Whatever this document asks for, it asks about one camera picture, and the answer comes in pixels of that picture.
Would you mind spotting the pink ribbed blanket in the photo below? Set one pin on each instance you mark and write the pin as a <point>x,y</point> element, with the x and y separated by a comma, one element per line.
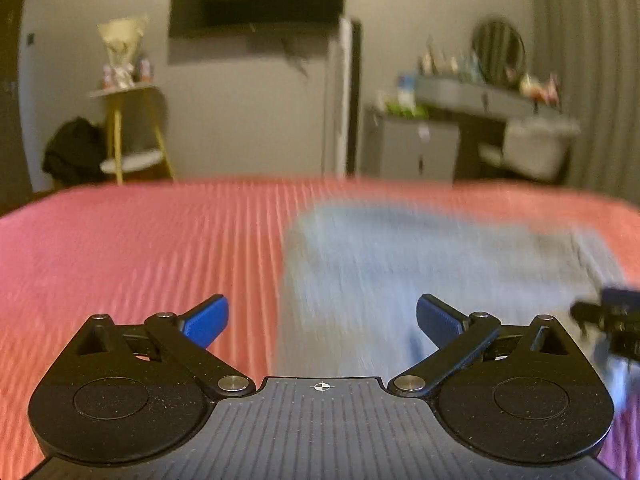
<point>125,260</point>

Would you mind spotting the dark door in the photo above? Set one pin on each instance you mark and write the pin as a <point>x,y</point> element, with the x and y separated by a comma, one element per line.
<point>12,110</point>

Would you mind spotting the white and blue container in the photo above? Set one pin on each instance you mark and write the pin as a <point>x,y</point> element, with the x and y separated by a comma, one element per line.
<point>406,90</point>

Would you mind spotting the group of cosmetic bottles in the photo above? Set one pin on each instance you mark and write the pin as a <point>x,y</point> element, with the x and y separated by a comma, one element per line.
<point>450,62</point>

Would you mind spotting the grey vanity desk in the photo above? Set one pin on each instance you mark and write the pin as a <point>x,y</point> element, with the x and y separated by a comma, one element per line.
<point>470,95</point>

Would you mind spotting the grey sweat pants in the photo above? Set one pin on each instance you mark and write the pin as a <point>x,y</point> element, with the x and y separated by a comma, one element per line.
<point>375,270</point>

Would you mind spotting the round black-framed mirror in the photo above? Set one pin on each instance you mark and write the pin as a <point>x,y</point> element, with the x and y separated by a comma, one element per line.
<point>500,50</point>

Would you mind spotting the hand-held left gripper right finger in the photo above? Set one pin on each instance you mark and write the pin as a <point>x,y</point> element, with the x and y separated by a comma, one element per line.
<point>437,317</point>

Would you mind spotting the grey cabinet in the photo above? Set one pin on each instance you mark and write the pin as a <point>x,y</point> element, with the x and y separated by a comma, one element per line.
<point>400,145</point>

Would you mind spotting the tall white black-edged panel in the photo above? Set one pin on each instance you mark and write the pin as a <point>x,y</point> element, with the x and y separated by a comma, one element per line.
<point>336,100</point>

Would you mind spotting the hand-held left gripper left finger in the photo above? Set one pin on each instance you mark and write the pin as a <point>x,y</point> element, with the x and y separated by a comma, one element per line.
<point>207,317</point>

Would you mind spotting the pink decorative item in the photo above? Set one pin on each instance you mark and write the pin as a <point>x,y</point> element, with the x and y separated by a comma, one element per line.
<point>542,87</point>

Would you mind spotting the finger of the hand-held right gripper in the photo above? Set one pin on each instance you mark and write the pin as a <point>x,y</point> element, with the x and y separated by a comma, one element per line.
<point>622,317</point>

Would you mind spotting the cream wrapped bouquet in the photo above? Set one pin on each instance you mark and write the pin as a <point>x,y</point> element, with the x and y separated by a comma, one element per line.
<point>122,47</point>

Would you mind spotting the white fluffy chair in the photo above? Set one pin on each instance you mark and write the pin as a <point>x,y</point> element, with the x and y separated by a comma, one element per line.
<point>535,142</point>

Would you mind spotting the grey ribbed curtain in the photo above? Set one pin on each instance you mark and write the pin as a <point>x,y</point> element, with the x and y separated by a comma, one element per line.
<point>590,60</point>

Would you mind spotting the green item on cabinet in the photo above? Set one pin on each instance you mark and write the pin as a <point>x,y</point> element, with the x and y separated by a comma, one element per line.
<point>402,109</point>

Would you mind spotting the black bag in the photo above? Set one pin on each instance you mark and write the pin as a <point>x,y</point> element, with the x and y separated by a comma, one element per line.
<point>72,152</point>

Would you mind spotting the yellow-legged side table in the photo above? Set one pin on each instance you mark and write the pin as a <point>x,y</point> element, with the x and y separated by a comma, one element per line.
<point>117,130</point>

